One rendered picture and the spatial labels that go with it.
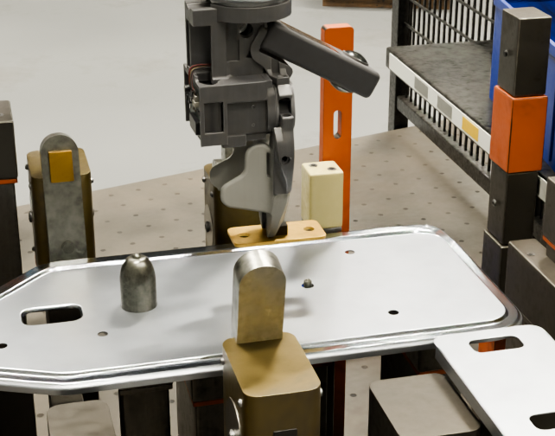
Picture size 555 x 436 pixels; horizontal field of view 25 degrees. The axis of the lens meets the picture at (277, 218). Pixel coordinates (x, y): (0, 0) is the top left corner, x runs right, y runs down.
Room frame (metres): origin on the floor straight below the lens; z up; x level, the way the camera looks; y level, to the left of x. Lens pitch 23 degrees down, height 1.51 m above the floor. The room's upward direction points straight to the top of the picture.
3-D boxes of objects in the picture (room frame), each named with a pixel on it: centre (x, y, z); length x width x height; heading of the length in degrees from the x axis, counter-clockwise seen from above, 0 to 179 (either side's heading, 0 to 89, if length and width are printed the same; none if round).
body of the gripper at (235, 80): (1.02, 0.03, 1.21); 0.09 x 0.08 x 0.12; 105
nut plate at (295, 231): (1.03, 0.00, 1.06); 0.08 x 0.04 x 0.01; 104
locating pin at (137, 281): (1.00, 0.12, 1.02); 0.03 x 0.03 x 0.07
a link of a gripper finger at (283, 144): (1.01, 0.00, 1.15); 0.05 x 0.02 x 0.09; 14
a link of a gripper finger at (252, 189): (1.00, 0.02, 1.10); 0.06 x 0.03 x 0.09; 105
